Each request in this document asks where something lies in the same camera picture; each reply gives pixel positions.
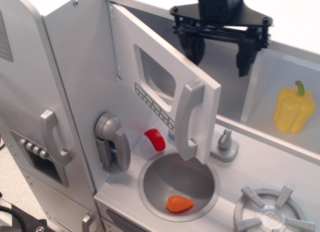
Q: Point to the yellow toy bell pepper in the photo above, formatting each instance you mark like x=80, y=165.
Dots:
x=294, y=107

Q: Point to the grey toy wall phone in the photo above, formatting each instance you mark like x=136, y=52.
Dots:
x=112, y=144

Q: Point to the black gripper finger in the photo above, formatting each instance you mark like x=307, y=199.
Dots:
x=247, y=51
x=193, y=46

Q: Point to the orange toy carrot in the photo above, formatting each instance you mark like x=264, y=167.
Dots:
x=177, y=204

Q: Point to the white microwave door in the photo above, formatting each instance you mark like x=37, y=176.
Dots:
x=157, y=72

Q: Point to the grey round sink bowl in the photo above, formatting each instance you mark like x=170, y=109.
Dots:
x=167, y=174

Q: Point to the grey toy stove burner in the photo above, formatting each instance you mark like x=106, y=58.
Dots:
x=268, y=209

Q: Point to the red toy pepper slice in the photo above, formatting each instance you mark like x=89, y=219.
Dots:
x=156, y=139

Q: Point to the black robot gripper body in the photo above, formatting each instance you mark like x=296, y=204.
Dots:
x=220, y=13

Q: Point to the black equipment bottom left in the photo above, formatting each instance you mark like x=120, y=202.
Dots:
x=13, y=219

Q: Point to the white toy fridge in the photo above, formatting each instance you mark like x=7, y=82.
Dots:
x=30, y=83

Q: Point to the grey fridge door handle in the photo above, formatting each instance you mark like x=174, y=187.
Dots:
x=48, y=122

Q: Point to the grey toy faucet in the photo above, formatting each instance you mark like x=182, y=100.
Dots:
x=202, y=144

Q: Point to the grey lower fridge handle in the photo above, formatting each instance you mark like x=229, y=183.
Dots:
x=89, y=223

